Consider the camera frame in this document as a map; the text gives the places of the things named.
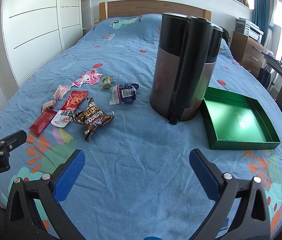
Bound dark red snack packet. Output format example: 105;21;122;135
29;109;57;137

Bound red and white chip bag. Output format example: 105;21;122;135
51;90;89;128

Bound pink striped snack packet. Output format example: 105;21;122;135
53;85;71;100

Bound brown chocolate snack wrapper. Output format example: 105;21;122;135
69;97;114;142

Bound pink cartoon snack packet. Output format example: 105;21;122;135
71;69;102;87

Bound blue and white snack bag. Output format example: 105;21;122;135
109;83;139;105

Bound olive green candy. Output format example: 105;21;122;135
101;76;113;89

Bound blue patterned bed sheet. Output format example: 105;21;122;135
0;14;282;239

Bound green tray box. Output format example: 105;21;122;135
200;87;280;151

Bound white wardrobe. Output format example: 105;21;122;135
1;0;83;87

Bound dark hanging bag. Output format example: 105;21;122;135
257;65;272;89

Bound desk by window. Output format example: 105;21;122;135
264;50;282;76

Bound wooden drawer cabinet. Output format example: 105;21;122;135
230;31;266;77

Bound black and bronze kettle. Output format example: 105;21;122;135
150;13;223;125

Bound black backpack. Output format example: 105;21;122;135
222;28;230;45

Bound wooden headboard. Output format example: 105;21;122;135
99;0;212;21

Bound grey printer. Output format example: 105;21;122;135
235;18;264;43

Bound teal curtain right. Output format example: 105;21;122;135
252;0;273;45

